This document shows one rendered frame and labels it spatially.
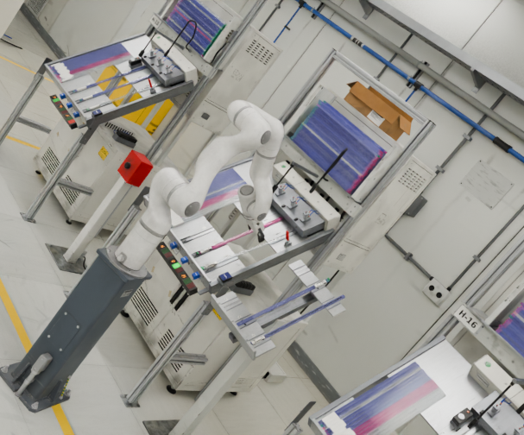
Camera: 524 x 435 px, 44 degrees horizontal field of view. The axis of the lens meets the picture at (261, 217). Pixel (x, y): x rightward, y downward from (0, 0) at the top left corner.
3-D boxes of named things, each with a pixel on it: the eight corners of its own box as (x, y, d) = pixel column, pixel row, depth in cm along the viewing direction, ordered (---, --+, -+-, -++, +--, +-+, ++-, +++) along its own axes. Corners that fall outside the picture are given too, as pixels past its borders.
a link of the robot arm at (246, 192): (264, 211, 288) (254, 198, 293) (261, 192, 277) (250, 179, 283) (248, 220, 286) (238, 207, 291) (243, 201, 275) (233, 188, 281)
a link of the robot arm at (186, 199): (168, 201, 260) (189, 227, 251) (152, 190, 249) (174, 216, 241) (257, 114, 258) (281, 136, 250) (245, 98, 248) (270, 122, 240)
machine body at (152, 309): (167, 398, 333) (240, 311, 319) (112, 305, 374) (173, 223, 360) (243, 399, 384) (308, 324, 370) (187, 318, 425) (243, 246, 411)
